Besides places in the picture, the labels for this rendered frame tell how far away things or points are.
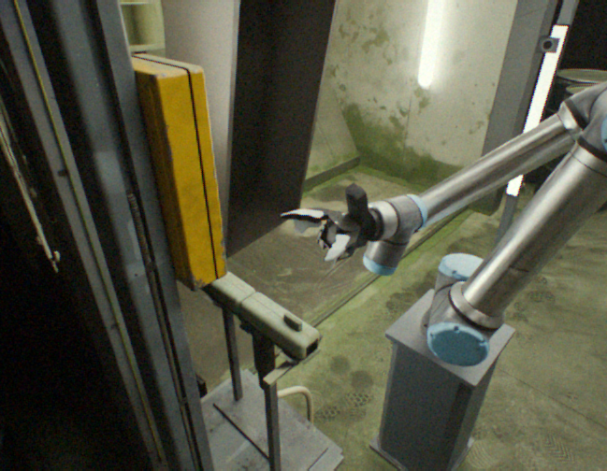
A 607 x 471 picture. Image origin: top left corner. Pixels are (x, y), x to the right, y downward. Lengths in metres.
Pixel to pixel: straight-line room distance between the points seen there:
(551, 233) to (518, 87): 2.37
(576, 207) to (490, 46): 2.46
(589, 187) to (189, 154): 0.75
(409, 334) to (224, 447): 0.71
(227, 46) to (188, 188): 1.11
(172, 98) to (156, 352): 0.33
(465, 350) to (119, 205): 0.92
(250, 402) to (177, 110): 0.74
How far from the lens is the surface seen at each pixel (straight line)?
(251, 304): 0.74
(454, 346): 1.16
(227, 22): 1.53
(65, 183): 1.00
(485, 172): 1.10
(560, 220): 0.99
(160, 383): 0.64
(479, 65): 3.38
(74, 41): 0.43
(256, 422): 1.00
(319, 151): 3.73
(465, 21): 3.41
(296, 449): 0.97
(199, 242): 0.51
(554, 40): 2.33
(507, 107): 3.35
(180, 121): 0.45
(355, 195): 0.85
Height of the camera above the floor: 1.63
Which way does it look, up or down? 32 degrees down
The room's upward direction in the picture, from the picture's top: straight up
